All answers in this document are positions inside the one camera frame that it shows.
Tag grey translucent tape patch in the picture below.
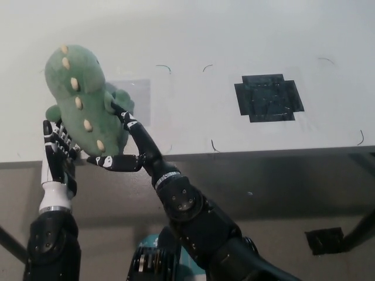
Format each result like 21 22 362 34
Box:
104 78 152 127

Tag black tape patch on table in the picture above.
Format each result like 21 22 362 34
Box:
234 73 306 124

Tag white and black right hand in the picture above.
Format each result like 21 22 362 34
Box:
86 100 181 189

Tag black and teal robot body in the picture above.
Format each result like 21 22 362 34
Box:
127 227 260 281

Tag green plush dinosaur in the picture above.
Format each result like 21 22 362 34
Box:
44 43 136 156

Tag black table leg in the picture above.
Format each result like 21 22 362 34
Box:
0 225 29 265
343 204 375 253

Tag white and black left hand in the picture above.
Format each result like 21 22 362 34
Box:
39 118 81 211

